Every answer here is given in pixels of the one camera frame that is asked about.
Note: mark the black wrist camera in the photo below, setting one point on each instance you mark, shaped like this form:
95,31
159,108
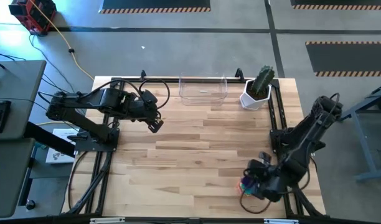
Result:
150,96
265,158

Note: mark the white bracket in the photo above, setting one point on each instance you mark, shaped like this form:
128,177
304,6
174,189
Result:
280,221
106,221

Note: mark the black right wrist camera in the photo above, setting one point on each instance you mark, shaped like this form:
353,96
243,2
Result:
265,158

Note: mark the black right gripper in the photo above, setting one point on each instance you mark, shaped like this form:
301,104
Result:
271,186

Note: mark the black aluminium table frame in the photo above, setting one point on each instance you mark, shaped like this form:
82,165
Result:
153,80

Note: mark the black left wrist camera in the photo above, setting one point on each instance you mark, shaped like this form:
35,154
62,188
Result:
150,96

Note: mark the black caster wheel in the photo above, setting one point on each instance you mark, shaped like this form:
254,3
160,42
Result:
30,204

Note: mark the clear plastic basket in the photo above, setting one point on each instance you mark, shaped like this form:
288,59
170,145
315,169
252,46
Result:
203,101

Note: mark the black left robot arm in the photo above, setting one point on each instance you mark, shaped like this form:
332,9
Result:
81,123

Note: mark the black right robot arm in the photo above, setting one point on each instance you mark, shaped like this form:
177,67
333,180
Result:
305,137

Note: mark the white plant pot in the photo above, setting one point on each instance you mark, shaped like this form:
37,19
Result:
248,101

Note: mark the teal measuring cup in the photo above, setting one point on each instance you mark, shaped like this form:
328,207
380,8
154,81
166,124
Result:
248,189

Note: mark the green cactus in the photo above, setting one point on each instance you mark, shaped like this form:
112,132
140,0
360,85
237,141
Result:
263,79

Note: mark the black hazard-striped floor mat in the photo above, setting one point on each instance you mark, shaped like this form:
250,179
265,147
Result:
153,3
349,59
340,2

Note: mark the grey desk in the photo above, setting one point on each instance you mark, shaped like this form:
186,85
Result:
19,87

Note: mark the grey metal stand frame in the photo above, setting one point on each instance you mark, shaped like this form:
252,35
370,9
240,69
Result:
364,146

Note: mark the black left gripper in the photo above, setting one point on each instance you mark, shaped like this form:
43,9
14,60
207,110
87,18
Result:
151,112

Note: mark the black support bar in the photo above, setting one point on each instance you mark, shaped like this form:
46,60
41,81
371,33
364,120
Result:
47,138

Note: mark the white printed sheet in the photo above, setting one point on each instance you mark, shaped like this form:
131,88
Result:
55,155

